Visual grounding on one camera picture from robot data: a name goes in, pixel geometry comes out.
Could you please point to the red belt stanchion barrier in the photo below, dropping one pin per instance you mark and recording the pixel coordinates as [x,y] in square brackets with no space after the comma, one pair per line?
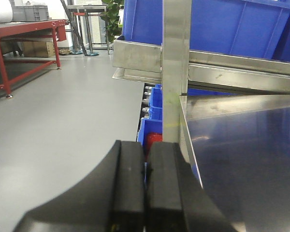
[84,29]

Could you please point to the small blue bin behind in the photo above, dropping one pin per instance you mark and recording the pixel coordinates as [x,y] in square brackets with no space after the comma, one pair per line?
[155,103]

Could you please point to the stainless steel shelf rack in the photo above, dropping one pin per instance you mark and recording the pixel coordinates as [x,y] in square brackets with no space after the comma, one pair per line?
[230,116]

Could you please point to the grey plastic crate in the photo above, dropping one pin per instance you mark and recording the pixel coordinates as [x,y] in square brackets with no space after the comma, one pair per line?
[30,13]

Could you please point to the cardboard box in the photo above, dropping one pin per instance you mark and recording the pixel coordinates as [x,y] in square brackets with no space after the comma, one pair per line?
[38,49]

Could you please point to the red metal conveyor table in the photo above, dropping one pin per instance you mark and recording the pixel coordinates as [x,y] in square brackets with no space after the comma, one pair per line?
[54,29]

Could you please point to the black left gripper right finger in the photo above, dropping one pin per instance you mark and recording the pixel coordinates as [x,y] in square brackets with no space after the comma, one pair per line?
[176,202]

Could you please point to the large blue plastic crate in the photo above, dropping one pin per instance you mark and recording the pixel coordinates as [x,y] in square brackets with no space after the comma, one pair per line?
[250,28]

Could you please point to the green potted plant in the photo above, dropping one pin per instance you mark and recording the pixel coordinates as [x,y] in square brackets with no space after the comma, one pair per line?
[112,18]

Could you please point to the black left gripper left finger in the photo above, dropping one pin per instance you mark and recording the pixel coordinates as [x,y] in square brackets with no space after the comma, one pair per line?
[109,199]

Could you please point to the red item in bin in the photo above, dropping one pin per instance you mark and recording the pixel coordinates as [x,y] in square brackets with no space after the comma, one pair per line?
[150,139]

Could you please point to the small blue parts bin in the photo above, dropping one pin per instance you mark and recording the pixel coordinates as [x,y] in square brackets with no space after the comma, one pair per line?
[148,125]

